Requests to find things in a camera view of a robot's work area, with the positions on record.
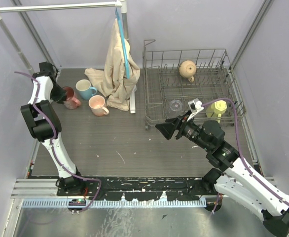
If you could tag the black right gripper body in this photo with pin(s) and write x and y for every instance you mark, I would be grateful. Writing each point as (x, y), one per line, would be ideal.
(189, 129)

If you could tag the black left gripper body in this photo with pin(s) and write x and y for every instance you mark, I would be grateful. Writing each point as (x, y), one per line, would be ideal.
(58, 93)

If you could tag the light blue mug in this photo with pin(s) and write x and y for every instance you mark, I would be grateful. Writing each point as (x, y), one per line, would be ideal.
(85, 89)

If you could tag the clear glass cup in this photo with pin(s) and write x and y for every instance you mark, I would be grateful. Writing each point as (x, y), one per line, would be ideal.
(175, 108)

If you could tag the peach pink mug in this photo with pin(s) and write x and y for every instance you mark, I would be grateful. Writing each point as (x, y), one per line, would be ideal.
(98, 106)

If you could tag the yellow-green mug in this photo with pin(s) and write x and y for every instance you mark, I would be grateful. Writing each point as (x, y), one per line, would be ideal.
(216, 110)

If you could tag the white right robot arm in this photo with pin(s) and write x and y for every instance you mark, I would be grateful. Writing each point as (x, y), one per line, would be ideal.
(232, 175)

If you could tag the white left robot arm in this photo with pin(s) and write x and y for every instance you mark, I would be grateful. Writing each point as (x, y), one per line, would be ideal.
(45, 126)

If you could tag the beige cloth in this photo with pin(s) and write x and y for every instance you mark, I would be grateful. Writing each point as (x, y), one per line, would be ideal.
(112, 81)

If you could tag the beige round mug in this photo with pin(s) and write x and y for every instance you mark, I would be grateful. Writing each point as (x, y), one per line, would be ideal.
(187, 70)

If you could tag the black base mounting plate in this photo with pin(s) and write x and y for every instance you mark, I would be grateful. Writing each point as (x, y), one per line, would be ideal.
(137, 188)

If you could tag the blue clothes hanger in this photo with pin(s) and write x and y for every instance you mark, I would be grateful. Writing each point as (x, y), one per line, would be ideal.
(121, 32)

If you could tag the grey wire dish rack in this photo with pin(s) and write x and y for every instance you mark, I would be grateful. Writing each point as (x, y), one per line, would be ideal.
(214, 79)

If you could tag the slotted cable duct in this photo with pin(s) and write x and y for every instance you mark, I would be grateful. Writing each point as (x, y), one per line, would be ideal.
(78, 203)

